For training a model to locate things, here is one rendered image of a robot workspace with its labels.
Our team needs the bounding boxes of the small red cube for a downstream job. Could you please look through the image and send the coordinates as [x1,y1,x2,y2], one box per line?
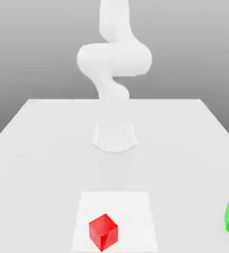
[88,213,119,253]

